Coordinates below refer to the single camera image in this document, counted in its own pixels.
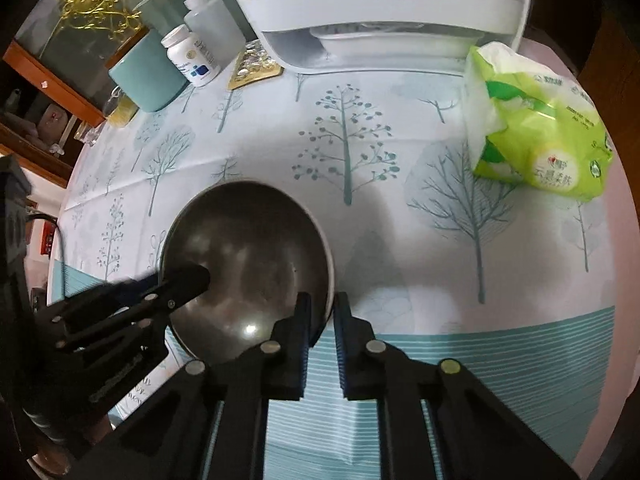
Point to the white pill bottle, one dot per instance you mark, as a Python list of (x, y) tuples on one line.
[(192, 57)]

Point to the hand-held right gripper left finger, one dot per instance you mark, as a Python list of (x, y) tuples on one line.
[(301, 355)]

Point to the green tissue pack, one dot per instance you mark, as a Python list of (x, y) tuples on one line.
[(545, 130)]

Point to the orange wooden cabinet frame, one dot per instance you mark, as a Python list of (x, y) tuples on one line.
[(50, 79)]

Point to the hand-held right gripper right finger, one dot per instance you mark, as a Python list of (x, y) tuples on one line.
[(343, 355)]

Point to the tree-printed tablecloth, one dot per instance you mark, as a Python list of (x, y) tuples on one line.
[(425, 285)]

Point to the small glass jar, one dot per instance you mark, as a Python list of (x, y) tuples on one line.
[(87, 134)]

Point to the steel bowl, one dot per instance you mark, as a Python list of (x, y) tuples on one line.
[(250, 275)]

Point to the white countertop appliance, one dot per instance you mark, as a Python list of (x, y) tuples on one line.
[(380, 15)]

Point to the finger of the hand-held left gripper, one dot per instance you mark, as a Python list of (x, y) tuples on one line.
[(175, 285), (130, 375)]

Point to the teal canister with brown lid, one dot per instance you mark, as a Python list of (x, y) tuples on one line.
[(147, 80)]

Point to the clear squeeze wash bottle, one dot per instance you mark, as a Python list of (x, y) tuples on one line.
[(212, 17)]

